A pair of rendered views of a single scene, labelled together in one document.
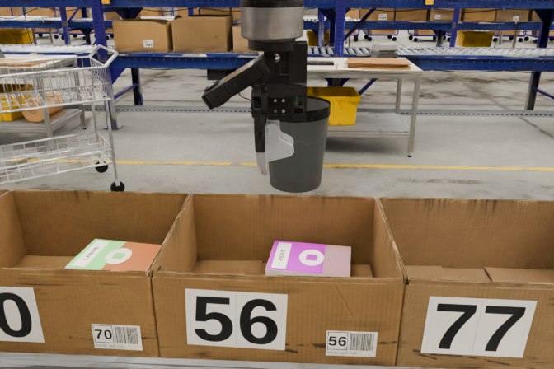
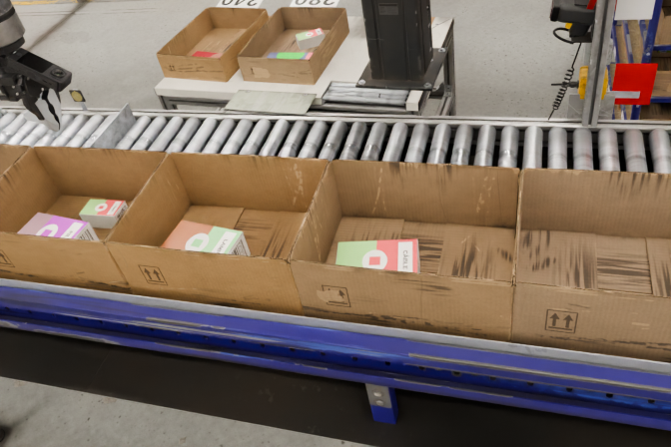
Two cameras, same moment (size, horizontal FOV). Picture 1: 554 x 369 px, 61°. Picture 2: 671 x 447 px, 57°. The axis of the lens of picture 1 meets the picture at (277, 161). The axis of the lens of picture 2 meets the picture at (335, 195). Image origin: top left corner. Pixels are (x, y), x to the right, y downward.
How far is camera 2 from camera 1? 189 cm
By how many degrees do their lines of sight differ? 115
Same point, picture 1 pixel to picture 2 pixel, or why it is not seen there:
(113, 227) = (197, 278)
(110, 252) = (203, 247)
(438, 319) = not seen: hidden behind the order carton
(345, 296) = (67, 156)
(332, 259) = (32, 230)
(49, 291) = (238, 168)
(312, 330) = (94, 178)
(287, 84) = not seen: hidden behind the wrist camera
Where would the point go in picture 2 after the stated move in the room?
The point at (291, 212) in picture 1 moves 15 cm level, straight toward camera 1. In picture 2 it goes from (26, 245) to (65, 198)
